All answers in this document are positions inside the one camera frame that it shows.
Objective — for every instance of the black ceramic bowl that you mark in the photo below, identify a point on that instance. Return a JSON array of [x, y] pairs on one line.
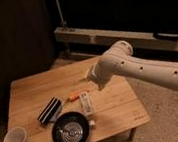
[[71, 127]]

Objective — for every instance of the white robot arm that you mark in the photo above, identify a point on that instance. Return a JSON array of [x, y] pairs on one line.
[[118, 60]]

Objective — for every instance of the small white cube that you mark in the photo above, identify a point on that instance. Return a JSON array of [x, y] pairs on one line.
[[92, 123]]

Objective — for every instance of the metal pole stand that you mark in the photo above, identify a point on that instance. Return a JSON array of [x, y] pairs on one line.
[[63, 22]]

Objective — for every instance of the black striped box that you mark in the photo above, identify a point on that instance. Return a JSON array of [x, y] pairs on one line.
[[47, 113]]

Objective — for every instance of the white plastic cup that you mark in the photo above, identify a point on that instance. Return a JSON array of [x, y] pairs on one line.
[[17, 134]]

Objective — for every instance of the orange handled tool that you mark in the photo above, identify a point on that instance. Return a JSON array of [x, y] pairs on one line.
[[72, 97]]

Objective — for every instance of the black handle on shelf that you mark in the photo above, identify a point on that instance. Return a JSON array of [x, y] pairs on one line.
[[165, 37]]

